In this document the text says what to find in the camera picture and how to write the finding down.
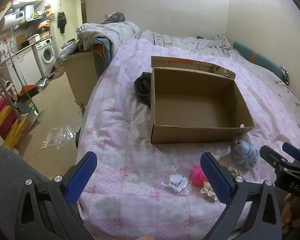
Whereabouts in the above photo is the beige lace scrunchie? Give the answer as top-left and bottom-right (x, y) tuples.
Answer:
(227, 166), (242, 177)

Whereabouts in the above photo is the cardboard box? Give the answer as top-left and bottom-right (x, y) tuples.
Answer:
(150, 56), (255, 144)

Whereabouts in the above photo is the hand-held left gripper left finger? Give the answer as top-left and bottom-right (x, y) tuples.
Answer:
(14, 151), (98, 240)

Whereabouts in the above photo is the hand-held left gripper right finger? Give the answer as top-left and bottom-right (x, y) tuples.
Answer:
(200, 151), (283, 240)

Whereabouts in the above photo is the red and black box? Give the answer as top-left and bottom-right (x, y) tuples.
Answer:
(18, 84), (38, 99)

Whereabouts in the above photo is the black cloth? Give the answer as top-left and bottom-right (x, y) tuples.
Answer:
(134, 72), (152, 108)

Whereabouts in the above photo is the grey duvet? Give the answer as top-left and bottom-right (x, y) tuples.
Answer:
(79, 21), (140, 63)

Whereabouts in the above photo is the blue fluffy scrunchie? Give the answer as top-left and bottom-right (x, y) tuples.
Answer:
(232, 134), (260, 171)

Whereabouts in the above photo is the black hanging garment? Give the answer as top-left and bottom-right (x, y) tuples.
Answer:
(57, 12), (67, 34)

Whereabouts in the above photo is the white washing machine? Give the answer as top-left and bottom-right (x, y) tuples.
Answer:
(34, 39), (57, 78)

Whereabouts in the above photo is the pile of clothes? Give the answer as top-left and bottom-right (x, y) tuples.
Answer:
(57, 39), (93, 60)

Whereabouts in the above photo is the blue and orange cloth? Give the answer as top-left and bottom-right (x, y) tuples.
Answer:
(91, 37), (115, 68)

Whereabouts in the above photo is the black and white chain strap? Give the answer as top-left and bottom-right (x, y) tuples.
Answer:
(280, 66), (290, 87)

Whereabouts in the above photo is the green bucket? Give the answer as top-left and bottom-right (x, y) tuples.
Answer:
(15, 100), (32, 115)

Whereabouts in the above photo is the dark brown door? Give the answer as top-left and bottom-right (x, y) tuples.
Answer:
(80, 0), (87, 24)

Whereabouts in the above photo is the white water heater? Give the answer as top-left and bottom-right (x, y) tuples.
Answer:
(2, 11), (27, 32)

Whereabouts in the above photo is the person's right hand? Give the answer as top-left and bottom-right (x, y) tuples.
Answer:
(281, 192), (298, 233)

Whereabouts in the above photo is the cream frilled scrunchie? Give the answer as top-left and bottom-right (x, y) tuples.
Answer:
(199, 182), (219, 200)

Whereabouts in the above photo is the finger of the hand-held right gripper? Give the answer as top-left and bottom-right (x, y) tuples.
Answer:
(282, 142), (300, 167)
(259, 145), (290, 178)

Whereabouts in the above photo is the clear plastic packaging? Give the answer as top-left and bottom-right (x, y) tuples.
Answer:
(42, 125), (74, 150)

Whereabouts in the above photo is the white floor cabinet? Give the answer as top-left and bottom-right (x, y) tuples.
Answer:
(5, 45), (43, 93)

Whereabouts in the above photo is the pale patterned bed sheet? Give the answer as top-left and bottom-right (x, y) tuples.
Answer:
(134, 29), (300, 120)

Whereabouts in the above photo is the striped grey pillow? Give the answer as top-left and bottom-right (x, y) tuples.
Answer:
(102, 12), (126, 25)

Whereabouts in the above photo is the pink bow-print blanket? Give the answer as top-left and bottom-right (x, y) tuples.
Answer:
(76, 36), (300, 240)

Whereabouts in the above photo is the teal cushion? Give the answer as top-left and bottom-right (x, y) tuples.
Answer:
(233, 41), (288, 80)

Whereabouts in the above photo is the clear plastic packet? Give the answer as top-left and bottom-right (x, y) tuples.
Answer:
(162, 171), (190, 192)

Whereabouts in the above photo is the yellow wooden rack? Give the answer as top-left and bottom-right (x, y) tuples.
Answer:
(0, 95), (28, 150)

